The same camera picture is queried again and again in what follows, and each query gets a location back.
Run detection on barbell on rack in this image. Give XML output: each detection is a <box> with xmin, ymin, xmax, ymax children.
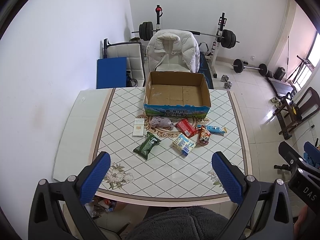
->
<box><xmin>132</xmin><ymin>22</ymin><xmax>239</xmax><ymax>49</ymax></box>

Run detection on light blue snack packet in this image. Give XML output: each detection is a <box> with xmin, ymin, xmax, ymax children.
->
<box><xmin>197</xmin><ymin>124</ymin><xmax>227</xmax><ymax>134</ymax></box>

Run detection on white chair black frame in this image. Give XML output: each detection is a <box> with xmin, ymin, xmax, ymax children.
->
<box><xmin>103</xmin><ymin>38</ymin><xmax>146</xmax><ymax>87</ymax></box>

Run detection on white puffer jacket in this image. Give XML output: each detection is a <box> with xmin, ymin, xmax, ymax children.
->
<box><xmin>146</xmin><ymin>34</ymin><xmax>200</xmax><ymax>73</ymax></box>

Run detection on orange panda snack bag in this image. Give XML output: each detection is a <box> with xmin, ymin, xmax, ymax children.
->
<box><xmin>197</xmin><ymin>126</ymin><xmax>211</xmax><ymax>145</ymax></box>

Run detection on red snack packet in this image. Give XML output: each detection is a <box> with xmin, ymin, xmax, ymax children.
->
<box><xmin>176</xmin><ymin>119</ymin><xmax>198</xmax><ymax>138</ymax></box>

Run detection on person's right hand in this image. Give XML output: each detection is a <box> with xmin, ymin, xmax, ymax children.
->
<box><xmin>293</xmin><ymin>205</ymin><xmax>308</xmax><ymax>238</ymax></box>

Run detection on person's dark fleece clothing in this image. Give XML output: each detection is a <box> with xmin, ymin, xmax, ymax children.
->
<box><xmin>126</xmin><ymin>206</ymin><xmax>228</xmax><ymax>239</ymax></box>

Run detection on chrome dumbbell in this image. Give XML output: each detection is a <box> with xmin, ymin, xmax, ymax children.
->
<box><xmin>221</xmin><ymin>75</ymin><xmax>233</xmax><ymax>89</ymax></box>

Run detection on white padded chair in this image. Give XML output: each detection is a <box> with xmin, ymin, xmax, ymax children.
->
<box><xmin>154</xmin><ymin>54</ymin><xmax>190</xmax><ymax>72</ymax></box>

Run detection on dark wooden chair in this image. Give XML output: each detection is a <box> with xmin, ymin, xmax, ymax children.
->
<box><xmin>273</xmin><ymin>87</ymin><xmax>319</xmax><ymax>140</ymax></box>

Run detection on blue white tissue pack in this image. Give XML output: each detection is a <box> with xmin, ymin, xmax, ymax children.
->
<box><xmin>172</xmin><ymin>133</ymin><xmax>196</xmax><ymax>156</ymax></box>

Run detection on green wet wipes pack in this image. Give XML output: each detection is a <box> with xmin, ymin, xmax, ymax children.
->
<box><xmin>133</xmin><ymin>132</ymin><xmax>161</xmax><ymax>160</ymax></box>

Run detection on purple fluffy cloth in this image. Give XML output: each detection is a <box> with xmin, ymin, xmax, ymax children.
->
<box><xmin>150</xmin><ymin>116</ymin><xmax>174</xmax><ymax>130</ymax></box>

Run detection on treadmill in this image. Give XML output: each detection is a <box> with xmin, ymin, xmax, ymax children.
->
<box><xmin>265</xmin><ymin>77</ymin><xmax>298</xmax><ymax>99</ymax></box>

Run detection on white barbell rack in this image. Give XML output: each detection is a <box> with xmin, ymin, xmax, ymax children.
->
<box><xmin>153</xmin><ymin>5</ymin><xmax>227</xmax><ymax>68</ymax></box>

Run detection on patterned table cover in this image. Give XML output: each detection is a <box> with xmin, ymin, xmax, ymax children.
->
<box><xmin>97</xmin><ymin>87</ymin><xmax>252</xmax><ymax>206</ymax></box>

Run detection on cardboard box blue printed sides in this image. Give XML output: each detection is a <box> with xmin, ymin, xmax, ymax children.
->
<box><xmin>143</xmin><ymin>72</ymin><xmax>211</xmax><ymax>119</ymax></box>

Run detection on black blue weight bench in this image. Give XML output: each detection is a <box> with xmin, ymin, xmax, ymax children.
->
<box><xmin>199</xmin><ymin>52</ymin><xmax>214</xmax><ymax>89</ymax></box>

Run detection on barbell on floor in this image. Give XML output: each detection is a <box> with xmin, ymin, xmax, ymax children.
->
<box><xmin>232</xmin><ymin>59</ymin><xmax>268</xmax><ymax>76</ymax></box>

